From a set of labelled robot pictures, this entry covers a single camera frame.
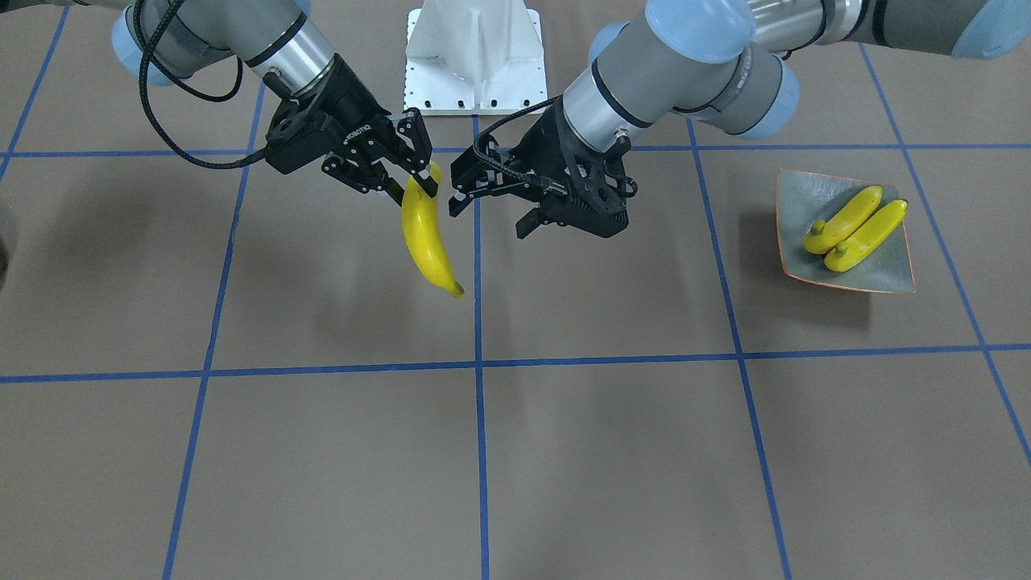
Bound grey square plate orange rim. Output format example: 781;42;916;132
776;168;916;295

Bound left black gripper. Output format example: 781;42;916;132
448;101;580;239

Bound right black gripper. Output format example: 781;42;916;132
288;55;439;205

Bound white central column base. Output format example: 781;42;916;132
403;1;548;115

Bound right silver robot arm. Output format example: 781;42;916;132
110;1;439;203

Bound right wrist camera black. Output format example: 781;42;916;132
265;97;346;175

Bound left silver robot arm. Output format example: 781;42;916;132
448;1;1029;238

